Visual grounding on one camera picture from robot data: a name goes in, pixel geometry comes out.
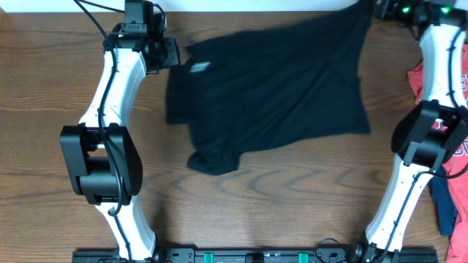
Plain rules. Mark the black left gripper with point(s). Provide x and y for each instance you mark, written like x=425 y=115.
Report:
x=171 y=47

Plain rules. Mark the black polo shirt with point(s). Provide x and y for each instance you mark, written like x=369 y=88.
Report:
x=258 y=90

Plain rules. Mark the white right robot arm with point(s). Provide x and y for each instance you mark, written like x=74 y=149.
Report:
x=433 y=131

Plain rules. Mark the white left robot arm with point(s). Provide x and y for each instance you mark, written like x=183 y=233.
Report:
x=101 y=158

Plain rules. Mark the navy blue garment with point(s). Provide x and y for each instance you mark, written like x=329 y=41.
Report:
x=445 y=207

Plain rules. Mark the red printed t-shirt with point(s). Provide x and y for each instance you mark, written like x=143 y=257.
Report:
x=457 y=250

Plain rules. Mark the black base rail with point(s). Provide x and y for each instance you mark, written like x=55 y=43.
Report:
x=189 y=255

